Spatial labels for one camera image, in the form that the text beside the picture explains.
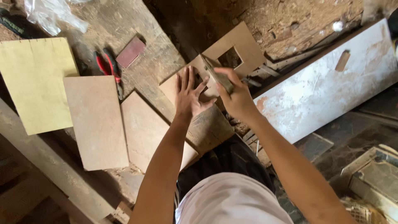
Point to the yellow plywood board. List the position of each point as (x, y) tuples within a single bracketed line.
[(35, 84)]

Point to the metal file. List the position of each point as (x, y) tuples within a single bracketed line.
[(217, 74)]

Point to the person's left hand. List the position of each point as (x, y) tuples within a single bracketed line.
[(186, 99)]

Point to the red sandpaper block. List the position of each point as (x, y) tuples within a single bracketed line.
[(130, 52)]

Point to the brown board with square holes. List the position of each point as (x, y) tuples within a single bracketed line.
[(239, 43)]

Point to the brown rectangular fibreboard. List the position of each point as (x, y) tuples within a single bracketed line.
[(95, 121), (146, 130)]

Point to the person's right hand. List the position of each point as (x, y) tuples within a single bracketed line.
[(238, 99)]

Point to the person's white shirt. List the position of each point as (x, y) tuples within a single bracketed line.
[(230, 202)]

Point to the clear plastic bag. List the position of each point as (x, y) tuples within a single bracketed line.
[(53, 14)]

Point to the person's right fingers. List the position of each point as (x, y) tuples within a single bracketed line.
[(225, 85)]

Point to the grey metal machine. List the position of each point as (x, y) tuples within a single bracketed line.
[(370, 180)]

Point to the person's black trousers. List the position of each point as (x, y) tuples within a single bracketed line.
[(224, 165)]

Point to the white painted plank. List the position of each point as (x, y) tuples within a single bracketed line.
[(326, 84)]

